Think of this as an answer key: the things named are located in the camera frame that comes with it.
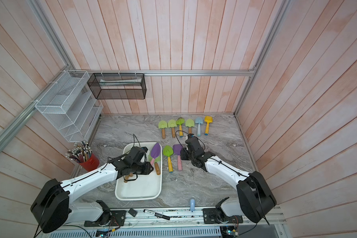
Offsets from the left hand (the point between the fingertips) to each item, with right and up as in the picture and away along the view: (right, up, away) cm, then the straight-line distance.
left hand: (151, 171), depth 83 cm
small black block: (-8, -20, -7) cm, 22 cm away
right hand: (+18, +11, +5) cm, 22 cm away
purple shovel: (+1, +9, +7) cm, 12 cm away
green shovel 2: (+2, +3, +9) cm, 10 cm away
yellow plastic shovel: (+40, +31, +31) cm, 59 cm away
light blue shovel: (+33, +31, +31) cm, 54 cm away
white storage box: (-3, -9, 0) cm, 10 cm away
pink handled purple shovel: (+15, +10, +15) cm, 23 cm away
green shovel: (+25, +29, +29) cm, 48 cm away
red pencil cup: (-36, +3, +2) cm, 36 cm away
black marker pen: (+5, -20, -9) cm, 23 cm away
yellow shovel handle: (+9, +10, +13) cm, 18 cm away
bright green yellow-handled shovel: (+18, +30, +28) cm, 45 cm away
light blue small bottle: (+23, -16, -7) cm, 29 cm away
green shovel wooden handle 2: (+11, +28, +31) cm, 44 cm away
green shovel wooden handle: (+4, +27, +30) cm, 41 cm away
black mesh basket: (-28, +55, +22) cm, 66 cm away
